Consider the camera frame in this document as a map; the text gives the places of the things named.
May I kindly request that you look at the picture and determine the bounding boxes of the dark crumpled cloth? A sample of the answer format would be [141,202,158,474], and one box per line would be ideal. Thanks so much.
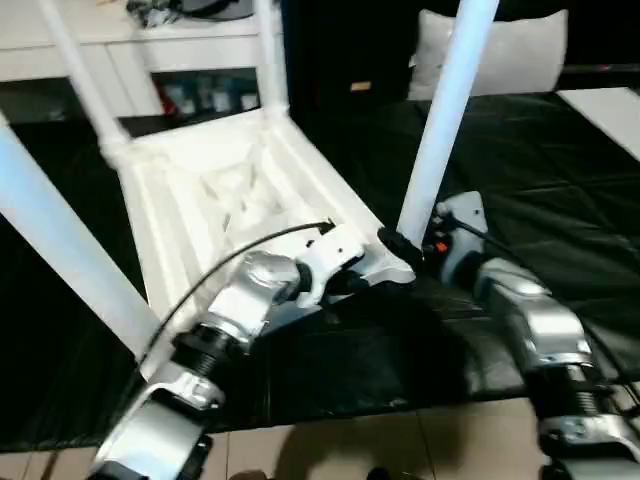
[125,0,172,27]

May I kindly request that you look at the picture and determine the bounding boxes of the white glass-door cabinet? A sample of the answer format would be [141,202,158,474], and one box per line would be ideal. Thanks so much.
[0,0,286,124]

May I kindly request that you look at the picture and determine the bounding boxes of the black tall furniture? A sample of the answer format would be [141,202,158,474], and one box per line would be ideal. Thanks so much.
[282,0,640,101]

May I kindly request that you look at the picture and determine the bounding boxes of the white plastic table leg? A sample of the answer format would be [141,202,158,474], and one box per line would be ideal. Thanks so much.
[253,0,294,121]
[35,0,130,159]
[396,0,501,249]
[0,112,174,376]

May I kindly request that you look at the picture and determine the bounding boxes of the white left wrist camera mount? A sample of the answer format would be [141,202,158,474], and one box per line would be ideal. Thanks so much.
[294,223,366,309]

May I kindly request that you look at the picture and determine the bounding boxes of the white plastic table top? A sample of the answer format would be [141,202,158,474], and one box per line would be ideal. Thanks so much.
[99,108,417,384]

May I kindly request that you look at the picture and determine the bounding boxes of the black work mat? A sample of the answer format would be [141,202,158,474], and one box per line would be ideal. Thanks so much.
[0,89,640,451]

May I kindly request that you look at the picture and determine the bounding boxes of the white flat sheet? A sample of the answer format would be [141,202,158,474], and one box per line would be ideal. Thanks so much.
[557,87,640,161]

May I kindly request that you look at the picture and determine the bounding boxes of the grey printed cushion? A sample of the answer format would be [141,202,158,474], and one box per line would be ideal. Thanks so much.
[408,8,570,100]

